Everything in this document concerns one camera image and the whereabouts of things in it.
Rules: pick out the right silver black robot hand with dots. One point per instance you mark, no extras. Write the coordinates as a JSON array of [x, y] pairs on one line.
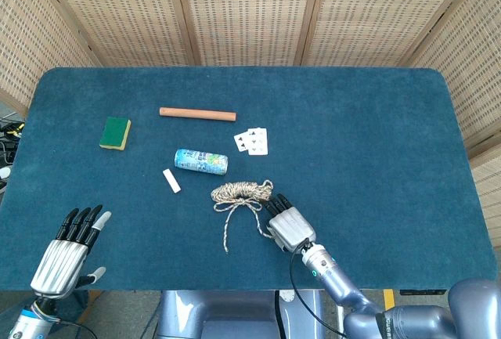
[[291, 229]]

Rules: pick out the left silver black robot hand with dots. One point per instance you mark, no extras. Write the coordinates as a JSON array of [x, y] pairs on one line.
[[58, 266]]

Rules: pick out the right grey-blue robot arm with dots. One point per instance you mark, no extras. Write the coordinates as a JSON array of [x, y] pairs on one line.
[[340, 280]]

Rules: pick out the teal cloth bundle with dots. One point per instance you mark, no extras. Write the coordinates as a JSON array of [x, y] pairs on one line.
[[76, 301]]

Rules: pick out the six of clubs card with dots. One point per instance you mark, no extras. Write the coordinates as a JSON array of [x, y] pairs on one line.
[[258, 145]]

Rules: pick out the blue carpet table mat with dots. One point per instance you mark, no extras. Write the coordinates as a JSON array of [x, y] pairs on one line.
[[352, 159]]

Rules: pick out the grey-blue robot torso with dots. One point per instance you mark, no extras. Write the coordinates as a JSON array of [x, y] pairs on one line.
[[235, 311]]

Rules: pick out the small clubs playing card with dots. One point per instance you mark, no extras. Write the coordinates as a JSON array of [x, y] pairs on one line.
[[239, 140]]

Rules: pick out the blue printed drink can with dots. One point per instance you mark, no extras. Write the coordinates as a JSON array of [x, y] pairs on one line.
[[199, 161]]

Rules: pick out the yellow floor tape strip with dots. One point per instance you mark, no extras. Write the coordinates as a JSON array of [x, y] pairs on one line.
[[389, 299]]

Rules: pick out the white chalk block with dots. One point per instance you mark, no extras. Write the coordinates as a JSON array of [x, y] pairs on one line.
[[171, 180]]

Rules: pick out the green yellow sponge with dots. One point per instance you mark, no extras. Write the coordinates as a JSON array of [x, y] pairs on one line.
[[114, 132]]

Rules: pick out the brown wooden stick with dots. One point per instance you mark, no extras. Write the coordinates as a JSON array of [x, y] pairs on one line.
[[195, 114]]

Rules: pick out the woven bamboo screen panel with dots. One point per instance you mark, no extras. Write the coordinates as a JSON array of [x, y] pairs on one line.
[[383, 10], [117, 10], [31, 41], [477, 80], [246, 10]]

